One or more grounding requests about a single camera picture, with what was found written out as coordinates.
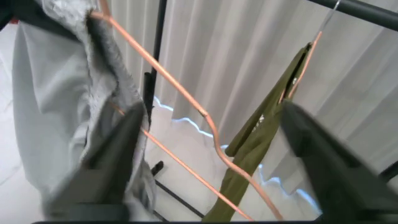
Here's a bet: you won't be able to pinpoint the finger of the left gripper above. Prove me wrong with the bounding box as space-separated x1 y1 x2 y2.
0 0 78 41

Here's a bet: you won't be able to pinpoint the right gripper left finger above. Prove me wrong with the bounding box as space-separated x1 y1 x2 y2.
43 102 146 222

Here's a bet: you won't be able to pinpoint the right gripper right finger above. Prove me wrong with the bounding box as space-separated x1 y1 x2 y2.
279 99 398 222

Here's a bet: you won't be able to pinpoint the pale grey shorts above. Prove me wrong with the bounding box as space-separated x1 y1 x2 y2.
12 0 157 222

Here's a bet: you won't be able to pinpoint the green shirt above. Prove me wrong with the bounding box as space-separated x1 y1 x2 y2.
201 42 313 222

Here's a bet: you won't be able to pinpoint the pink clothes hanger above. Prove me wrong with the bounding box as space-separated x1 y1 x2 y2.
278 0 343 104
90 0 284 222

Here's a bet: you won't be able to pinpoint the black clothes rack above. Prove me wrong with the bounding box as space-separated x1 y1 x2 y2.
142 0 398 219

